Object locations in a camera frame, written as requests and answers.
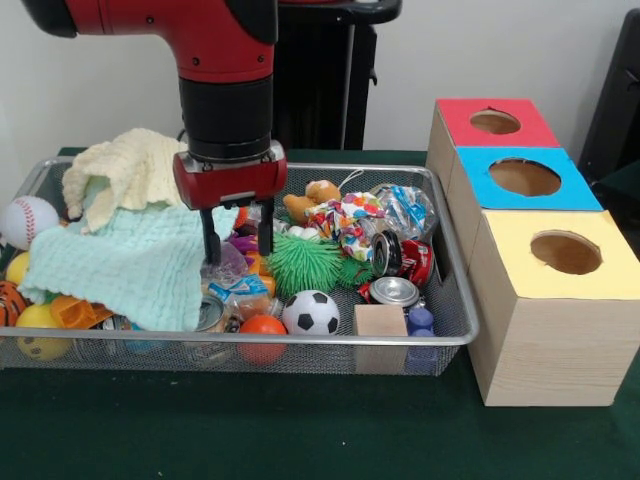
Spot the small clear bottle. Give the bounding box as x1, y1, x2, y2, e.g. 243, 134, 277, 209
207, 272, 282, 321

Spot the mint green cloth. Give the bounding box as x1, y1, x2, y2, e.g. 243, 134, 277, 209
18, 203, 241, 332

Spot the black and white soccer ball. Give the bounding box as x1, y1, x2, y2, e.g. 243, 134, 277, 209
282, 289, 341, 336

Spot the side table with green cloth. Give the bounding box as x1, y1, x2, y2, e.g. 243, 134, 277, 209
589, 162, 640, 241

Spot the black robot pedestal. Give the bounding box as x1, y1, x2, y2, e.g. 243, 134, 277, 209
272, 0, 404, 151

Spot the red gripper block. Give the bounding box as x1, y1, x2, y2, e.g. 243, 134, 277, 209
172, 141, 290, 265

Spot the cream yellow cloth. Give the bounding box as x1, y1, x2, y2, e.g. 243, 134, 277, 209
61, 127, 201, 235

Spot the wooden cube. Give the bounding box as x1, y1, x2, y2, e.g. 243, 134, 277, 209
353, 304, 409, 374

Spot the crushed red soda can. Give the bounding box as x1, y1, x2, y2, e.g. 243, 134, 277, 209
372, 230, 435, 287

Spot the black chair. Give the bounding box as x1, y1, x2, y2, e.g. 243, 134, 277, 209
577, 8, 640, 176

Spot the wooden box with three holes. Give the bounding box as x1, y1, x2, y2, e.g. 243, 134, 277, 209
425, 97, 640, 407

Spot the orange red ball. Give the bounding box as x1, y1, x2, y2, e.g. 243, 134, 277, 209
238, 314, 289, 365

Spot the crushed silver can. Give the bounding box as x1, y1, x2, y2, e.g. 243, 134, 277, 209
369, 275, 421, 309

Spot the clear mesh bin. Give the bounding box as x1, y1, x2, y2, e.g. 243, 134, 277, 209
0, 155, 480, 376

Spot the green spiky ball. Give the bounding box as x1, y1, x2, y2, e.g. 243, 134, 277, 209
263, 235, 374, 300

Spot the white baseball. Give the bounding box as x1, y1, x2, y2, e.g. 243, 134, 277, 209
0, 195, 60, 250

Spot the brown plush toy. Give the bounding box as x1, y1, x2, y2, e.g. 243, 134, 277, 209
283, 180, 342, 224

